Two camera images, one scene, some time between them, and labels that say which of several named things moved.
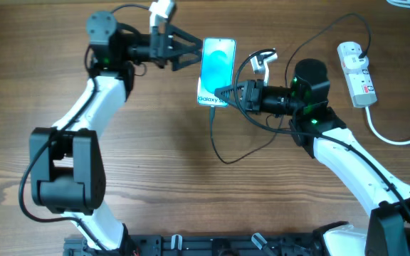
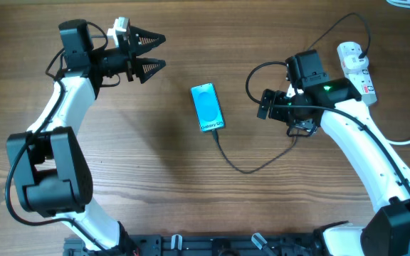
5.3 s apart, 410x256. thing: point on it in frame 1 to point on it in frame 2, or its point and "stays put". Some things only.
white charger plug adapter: [354, 61] stays put
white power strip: [359, 82] stays put
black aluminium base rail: [203, 245] stays put
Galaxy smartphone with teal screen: [218, 69] to [208, 107]
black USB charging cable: [285, 87] to [313, 45]
